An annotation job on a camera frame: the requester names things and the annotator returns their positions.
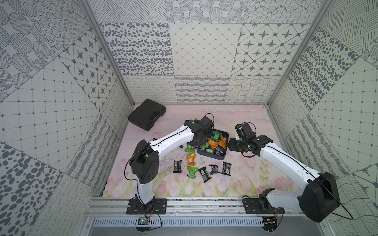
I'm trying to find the aluminium mounting rail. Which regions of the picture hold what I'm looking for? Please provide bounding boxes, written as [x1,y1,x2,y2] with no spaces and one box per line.
[84,196,328,218]

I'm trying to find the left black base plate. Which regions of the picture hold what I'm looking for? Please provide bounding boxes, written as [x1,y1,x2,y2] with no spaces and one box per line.
[127,198,167,215]

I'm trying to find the right black controller box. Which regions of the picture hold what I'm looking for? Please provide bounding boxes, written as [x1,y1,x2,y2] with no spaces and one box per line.
[262,217,278,233]

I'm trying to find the orange snack packet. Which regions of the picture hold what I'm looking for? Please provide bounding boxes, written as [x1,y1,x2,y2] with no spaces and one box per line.
[187,153,196,167]
[219,136,227,150]
[208,138,220,149]

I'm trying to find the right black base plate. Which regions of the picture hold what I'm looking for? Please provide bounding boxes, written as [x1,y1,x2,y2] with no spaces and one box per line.
[242,198,285,215]

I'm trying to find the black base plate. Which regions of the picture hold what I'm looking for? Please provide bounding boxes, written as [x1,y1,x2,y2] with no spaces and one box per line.
[242,198,285,215]
[127,198,167,215]

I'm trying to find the dark blue storage box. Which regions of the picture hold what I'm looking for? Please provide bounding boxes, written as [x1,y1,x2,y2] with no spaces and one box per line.
[196,129,229,160]

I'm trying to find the black plastic tool case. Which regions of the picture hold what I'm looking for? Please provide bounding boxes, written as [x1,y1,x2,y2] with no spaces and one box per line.
[128,99,166,131]

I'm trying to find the green snack packet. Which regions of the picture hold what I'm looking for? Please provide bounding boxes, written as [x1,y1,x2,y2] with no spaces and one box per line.
[187,166,198,179]
[211,130,222,142]
[185,145,195,153]

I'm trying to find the small black cookie packet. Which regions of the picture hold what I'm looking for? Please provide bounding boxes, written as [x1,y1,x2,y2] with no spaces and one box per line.
[209,164,220,175]

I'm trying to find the green circuit board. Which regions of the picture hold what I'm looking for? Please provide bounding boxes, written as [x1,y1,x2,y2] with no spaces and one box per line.
[138,218,150,225]

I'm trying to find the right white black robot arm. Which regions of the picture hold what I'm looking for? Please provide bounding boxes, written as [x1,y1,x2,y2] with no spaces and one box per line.
[227,123,341,223]

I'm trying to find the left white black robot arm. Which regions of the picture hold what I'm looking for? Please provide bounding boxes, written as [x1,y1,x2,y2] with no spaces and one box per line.
[127,116,214,207]

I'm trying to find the white vent grille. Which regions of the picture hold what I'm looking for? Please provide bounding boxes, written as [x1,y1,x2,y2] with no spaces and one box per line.
[93,216,263,227]

